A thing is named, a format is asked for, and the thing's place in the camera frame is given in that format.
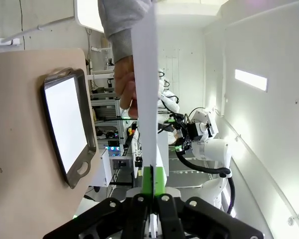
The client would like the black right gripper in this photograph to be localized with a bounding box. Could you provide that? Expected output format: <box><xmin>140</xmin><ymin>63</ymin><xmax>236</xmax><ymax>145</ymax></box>
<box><xmin>164</xmin><ymin>113</ymin><xmax>203</xmax><ymax>153</ymax></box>

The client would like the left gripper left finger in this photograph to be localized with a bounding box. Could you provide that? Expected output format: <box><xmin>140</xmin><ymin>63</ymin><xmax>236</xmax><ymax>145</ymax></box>
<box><xmin>42</xmin><ymin>165</ymin><xmax>154</xmax><ymax>239</ymax></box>

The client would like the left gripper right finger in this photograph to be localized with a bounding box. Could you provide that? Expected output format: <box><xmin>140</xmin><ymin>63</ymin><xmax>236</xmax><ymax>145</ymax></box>
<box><xmin>153</xmin><ymin>166</ymin><xmax>264</xmax><ymax>239</ymax></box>

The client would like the white A4 paper sheet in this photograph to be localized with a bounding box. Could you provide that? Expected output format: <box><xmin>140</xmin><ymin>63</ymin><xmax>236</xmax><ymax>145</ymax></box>
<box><xmin>131</xmin><ymin>0</ymin><xmax>158</xmax><ymax>237</ymax></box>
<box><xmin>44</xmin><ymin>76</ymin><xmax>88</xmax><ymax>175</ymax></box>

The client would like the person's right forearm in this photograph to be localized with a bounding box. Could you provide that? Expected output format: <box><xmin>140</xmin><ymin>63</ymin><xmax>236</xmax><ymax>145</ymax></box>
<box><xmin>97</xmin><ymin>0</ymin><xmax>152</xmax><ymax>63</ymax></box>

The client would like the person's right hand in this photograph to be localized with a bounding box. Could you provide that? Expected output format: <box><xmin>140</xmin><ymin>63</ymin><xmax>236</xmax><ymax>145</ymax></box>
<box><xmin>114</xmin><ymin>56</ymin><xmax>140</xmax><ymax>119</ymax></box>

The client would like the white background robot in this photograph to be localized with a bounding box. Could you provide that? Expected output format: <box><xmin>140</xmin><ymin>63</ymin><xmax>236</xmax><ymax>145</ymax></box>
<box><xmin>156</xmin><ymin>68</ymin><xmax>181</xmax><ymax>115</ymax></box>

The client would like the white equipment box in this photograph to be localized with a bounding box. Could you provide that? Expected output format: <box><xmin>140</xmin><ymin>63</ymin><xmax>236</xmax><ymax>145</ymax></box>
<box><xmin>99</xmin><ymin>148</ymin><xmax>113</xmax><ymax>187</ymax></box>

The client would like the rectangular ceiling light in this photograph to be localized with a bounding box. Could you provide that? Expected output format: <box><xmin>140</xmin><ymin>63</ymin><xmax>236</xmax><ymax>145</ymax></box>
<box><xmin>234</xmin><ymin>69</ymin><xmax>269</xmax><ymax>93</ymax></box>

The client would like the brown plastic serving tray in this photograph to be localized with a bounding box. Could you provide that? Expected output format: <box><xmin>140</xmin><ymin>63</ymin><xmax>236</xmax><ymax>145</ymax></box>
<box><xmin>41</xmin><ymin>67</ymin><xmax>98</xmax><ymax>190</ymax></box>

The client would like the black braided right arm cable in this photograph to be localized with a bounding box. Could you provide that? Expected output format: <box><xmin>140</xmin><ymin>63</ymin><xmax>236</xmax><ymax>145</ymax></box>
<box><xmin>175</xmin><ymin>149</ymin><xmax>236</xmax><ymax>215</ymax></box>

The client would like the aluminium frame rack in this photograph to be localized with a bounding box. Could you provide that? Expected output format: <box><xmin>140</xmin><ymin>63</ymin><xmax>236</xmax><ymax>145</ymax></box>
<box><xmin>91</xmin><ymin>92</ymin><xmax>140</xmax><ymax>160</ymax></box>

